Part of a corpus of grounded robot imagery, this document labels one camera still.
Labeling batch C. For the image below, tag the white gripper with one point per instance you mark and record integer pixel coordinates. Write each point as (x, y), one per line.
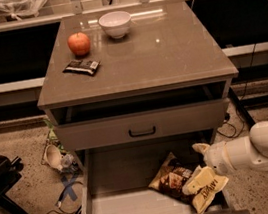
(216, 159)

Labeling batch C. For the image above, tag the brown chip bag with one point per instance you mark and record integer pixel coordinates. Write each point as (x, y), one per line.
(171, 178)

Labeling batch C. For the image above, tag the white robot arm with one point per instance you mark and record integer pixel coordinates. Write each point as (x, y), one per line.
(247, 152)

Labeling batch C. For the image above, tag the open grey middle drawer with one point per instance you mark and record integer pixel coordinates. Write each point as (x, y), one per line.
(116, 178)

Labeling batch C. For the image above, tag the grey drawer cabinet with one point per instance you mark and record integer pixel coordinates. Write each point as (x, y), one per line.
(166, 60)

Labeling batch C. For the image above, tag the grey top drawer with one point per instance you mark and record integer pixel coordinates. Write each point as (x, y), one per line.
(172, 121)

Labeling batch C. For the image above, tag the clear plastic bag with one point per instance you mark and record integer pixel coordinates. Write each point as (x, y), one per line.
(19, 9)

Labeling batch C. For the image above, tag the white cup on floor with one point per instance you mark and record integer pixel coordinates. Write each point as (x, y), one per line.
(53, 157)

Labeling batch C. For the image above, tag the small black snack packet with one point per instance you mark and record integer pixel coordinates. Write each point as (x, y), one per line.
(87, 67)

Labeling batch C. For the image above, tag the white bowl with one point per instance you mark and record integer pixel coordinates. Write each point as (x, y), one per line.
(115, 24)

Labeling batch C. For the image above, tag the red apple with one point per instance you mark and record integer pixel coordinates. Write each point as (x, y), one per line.
(79, 44)

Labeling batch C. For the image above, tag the black drawer handle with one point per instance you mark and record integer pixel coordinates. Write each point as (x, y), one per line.
(148, 132)

